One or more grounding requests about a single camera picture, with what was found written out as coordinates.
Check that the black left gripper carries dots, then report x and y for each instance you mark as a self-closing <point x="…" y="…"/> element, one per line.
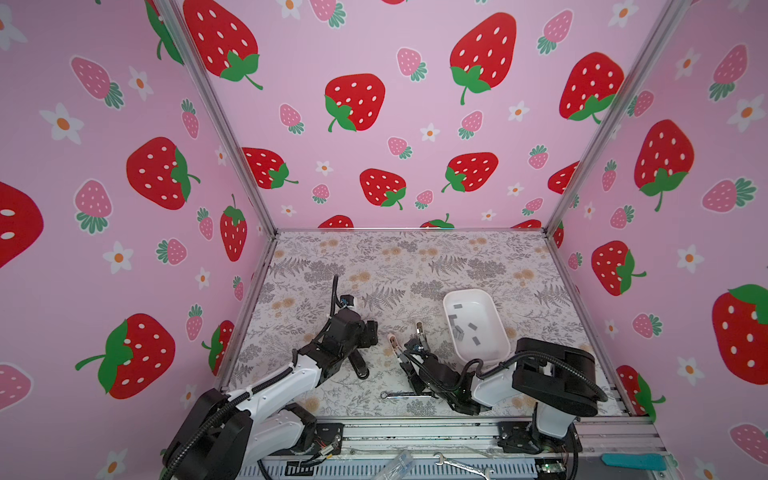
<point x="368" y="333"/>

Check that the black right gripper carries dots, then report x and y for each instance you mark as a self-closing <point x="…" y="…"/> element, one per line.
<point x="409" y="371"/>

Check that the black stapler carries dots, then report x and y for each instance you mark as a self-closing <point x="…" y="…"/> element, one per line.
<point x="359" y="365"/>

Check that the pink mini stapler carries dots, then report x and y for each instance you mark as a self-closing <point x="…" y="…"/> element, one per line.
<point x="395" y="345"/>

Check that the beige mini stapler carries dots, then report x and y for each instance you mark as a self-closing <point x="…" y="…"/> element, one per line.
<point x="421" y="337"/>

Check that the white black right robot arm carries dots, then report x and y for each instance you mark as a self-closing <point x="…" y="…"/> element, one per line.
<point x="562" y="381"/>

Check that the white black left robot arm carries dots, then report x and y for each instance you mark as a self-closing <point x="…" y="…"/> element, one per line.
<point x="225" y="430"/>

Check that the silver combination wrench on table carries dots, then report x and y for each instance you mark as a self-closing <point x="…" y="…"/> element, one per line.
<point x="406" y="395"/>

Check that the white plastic tray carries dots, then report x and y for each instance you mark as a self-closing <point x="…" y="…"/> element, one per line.
<point x="480" y="310"/>

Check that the clear plastic bag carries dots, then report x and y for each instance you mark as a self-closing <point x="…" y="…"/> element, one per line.
<point x="396" y="469"/>

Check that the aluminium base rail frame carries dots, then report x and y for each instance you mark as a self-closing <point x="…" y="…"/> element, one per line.
<point x="367" y="444"/>

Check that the silver wrench on rail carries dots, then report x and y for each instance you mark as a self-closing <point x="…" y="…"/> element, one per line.
<point x="485" y="473"/>

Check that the teal tool handle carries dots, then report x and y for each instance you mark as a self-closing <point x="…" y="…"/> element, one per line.
<point x="646" y="462"/>

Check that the aluminium left rear corner post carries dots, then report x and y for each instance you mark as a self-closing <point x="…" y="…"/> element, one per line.
<point x="215" y="44"/>

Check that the aluminium corner post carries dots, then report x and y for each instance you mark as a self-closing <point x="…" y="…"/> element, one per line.
<point x="662" y="31"/>
<point x="215" y="44"/>

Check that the aluminium right rear corner post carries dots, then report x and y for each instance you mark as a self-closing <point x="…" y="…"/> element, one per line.
<point x="662" y="31"/>

